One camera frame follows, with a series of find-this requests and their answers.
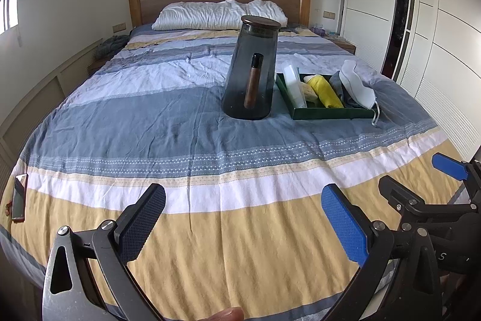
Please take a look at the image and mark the striped blue yellow bedspread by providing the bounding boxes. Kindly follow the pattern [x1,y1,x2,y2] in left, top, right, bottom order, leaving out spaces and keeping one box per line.
[0,22,470,321]

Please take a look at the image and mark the white pillow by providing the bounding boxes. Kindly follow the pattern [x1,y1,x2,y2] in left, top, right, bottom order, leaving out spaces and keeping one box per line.
[152,0,288,31]

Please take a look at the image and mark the red-cased smartphone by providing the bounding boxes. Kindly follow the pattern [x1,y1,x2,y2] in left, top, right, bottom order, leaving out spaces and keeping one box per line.
[11,174,29,222]

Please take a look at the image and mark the white and grey cloth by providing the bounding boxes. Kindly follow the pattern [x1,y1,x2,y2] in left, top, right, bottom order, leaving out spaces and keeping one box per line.
[339,60,380,126]

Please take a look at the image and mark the grey towel with blue trim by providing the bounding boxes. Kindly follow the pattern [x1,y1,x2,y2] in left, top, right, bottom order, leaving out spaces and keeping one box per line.
[330,73,361,109]

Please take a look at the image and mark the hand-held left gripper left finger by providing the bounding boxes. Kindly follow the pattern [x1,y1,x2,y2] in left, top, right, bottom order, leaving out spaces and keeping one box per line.
[42,183,167,321]

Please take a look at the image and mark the window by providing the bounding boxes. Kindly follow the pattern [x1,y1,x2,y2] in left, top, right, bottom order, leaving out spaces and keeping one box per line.
[0,0,23,34]

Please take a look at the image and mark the wooden nightstand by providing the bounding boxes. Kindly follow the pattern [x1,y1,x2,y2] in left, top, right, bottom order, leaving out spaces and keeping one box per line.
[325,33,357,55]
[87,56,113,75]

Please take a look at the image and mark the green tray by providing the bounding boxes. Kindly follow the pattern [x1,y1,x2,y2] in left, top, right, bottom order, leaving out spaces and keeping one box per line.
[275,72,376,121]

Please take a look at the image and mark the person's left hand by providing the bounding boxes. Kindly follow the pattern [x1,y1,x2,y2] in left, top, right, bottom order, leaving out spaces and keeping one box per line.
[203,307,245,321]

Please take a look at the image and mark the pale yellow cloth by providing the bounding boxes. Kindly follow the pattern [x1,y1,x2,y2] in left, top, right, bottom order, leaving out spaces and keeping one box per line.
[302,82,320,105]

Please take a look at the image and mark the yellow towel with white cuff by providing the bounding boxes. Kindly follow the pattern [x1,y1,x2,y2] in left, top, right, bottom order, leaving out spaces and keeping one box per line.
[304,75,344,109]

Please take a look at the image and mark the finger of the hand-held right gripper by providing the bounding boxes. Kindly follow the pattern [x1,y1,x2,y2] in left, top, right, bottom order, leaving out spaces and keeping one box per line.
[378,175,427,228]
[431,153,481,187]

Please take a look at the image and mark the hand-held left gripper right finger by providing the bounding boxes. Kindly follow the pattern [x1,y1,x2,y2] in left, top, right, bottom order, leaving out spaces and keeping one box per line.
[320,184,444,321]

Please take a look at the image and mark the grey glass pitcher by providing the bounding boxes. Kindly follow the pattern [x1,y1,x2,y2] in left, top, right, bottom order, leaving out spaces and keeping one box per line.
[221,15,282,120]

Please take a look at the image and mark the dark grey knit cloth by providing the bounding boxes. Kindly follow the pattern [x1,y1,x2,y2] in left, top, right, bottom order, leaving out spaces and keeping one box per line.
[96,34,130,60]

